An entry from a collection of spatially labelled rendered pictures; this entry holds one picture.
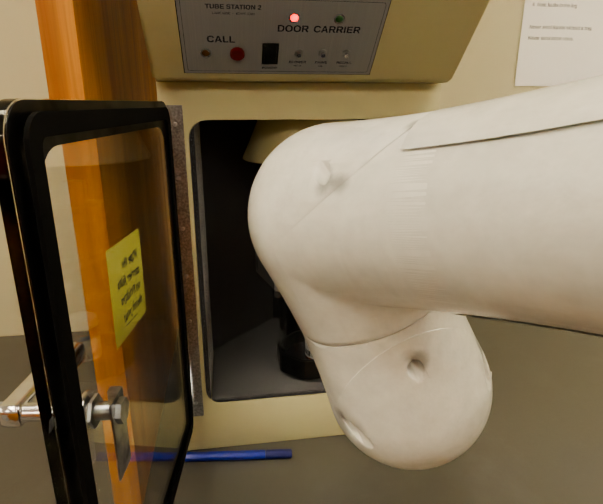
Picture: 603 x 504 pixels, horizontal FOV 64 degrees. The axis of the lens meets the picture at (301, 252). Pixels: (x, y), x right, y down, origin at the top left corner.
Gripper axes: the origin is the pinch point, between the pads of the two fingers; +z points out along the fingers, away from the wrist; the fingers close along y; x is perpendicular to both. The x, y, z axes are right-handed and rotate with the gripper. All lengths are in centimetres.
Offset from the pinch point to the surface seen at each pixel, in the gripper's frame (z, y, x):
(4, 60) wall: 37, 49, -27
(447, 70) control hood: -10.7, -12.7, -22.0
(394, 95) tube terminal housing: -7.0, -8.2, -19.6
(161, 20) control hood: -14.0, 16.4, -25.7
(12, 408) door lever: -33.8, 25.4, -0.4
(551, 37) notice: 35, -57, -32
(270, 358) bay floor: 3.2, 5.7, 18.3
